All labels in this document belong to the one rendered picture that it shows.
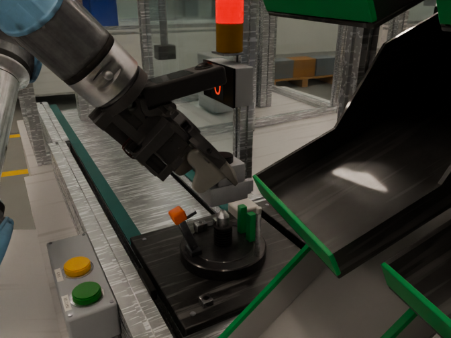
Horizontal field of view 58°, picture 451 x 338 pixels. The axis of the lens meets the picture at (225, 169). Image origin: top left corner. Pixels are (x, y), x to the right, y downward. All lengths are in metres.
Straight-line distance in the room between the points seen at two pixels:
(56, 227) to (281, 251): 0.56
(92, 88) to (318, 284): 0.32
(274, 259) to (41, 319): 0.40
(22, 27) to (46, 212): 0.70
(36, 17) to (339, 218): 0.33
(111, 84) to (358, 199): 0.29
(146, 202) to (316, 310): 0.59
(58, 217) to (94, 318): 0.48
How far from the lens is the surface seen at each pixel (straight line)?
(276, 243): 0.71
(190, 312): 0.58
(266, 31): 1.87
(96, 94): 0.48
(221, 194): 0.59
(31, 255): 0.95
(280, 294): 0.46
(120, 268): 0.70
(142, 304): 0.61
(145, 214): 0.91
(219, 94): 0.77
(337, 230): 0.32
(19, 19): 0.45
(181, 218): 0.59
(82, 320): 0.62
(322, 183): 0.37
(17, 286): 0.88
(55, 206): 1.12
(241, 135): 0.82
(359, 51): 0.41
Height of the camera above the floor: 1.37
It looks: 24 degrees down
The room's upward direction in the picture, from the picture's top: straight up
